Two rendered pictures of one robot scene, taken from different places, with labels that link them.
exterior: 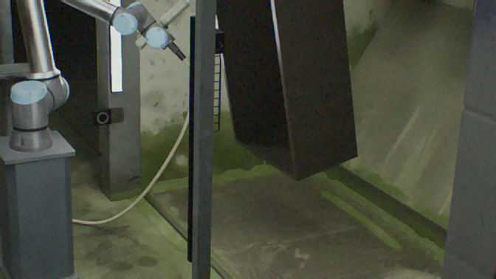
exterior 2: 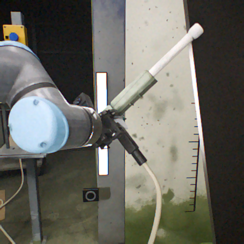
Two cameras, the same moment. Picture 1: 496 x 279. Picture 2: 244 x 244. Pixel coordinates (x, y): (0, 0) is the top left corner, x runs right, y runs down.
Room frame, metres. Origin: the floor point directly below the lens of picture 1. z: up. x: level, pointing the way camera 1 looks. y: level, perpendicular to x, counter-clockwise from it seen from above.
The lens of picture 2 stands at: (3.27, 0.16, 1.20)
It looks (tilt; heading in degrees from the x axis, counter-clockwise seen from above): 11 degrees down; 22
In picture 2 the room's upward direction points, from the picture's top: straight up
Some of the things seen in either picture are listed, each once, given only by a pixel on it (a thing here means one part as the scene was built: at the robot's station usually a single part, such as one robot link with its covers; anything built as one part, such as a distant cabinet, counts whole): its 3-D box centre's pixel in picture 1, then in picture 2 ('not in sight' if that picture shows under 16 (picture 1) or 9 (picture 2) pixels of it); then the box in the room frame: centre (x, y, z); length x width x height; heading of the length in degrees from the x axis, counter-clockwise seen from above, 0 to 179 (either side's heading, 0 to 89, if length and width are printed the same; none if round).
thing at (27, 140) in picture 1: (31, 133); not in sight; (3.50, 0.96, 0.69); 0.19 x 0.19 x 0.10
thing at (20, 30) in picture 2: not in sight; (17, 48); (4.27, 1.26, 1.42); 0.12 x 0.06 x 0.26; 118
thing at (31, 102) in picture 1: (30, 103); not in sight; (3.50, 0.96, 0.83); 0.17 x 0.15 x 0.18; 168
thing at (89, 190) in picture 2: (102, 117); (90, 195); (4.31, 0.79, 0.51); 0.10 x 0.02 x 0.09; 118
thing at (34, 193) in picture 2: (7, 57); (29, 140); (4.32, 1.29, 0.82); 0.06 x 0.06 x 1.64; 28
